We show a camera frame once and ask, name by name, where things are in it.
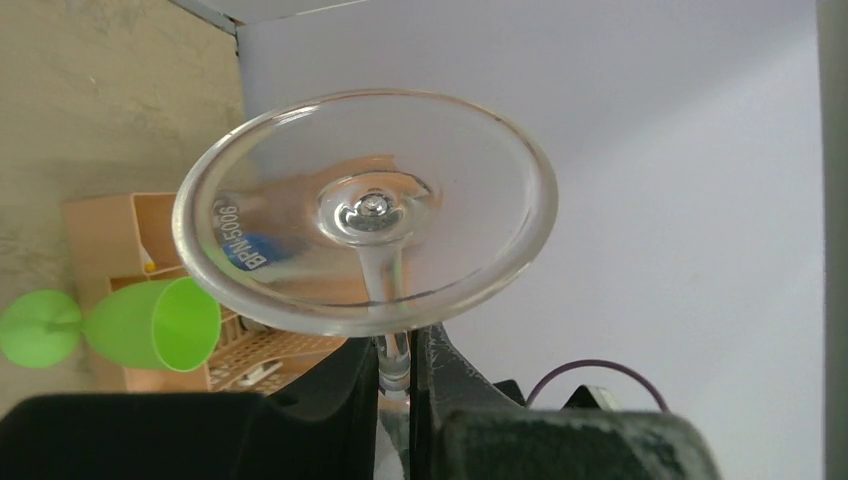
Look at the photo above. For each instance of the clear wine glass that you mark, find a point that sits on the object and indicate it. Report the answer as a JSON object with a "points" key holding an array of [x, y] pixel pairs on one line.
{"points": [[366, 213]]}

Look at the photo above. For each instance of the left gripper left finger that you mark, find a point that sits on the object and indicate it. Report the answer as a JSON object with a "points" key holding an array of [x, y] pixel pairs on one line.
{"points": [[321, 426]]}

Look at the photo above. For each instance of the green plastic goblet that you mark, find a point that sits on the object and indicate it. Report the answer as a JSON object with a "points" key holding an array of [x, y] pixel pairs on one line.
{"points": [[167, 324]]}

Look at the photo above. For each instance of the peach plastic organizer basket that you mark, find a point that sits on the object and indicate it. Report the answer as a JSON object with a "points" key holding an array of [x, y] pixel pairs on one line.
{"points": [[120, 240]]}

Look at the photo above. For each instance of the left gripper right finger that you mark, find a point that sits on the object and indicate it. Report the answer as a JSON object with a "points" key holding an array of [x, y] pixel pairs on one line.
{"points": [[463, 427]]}

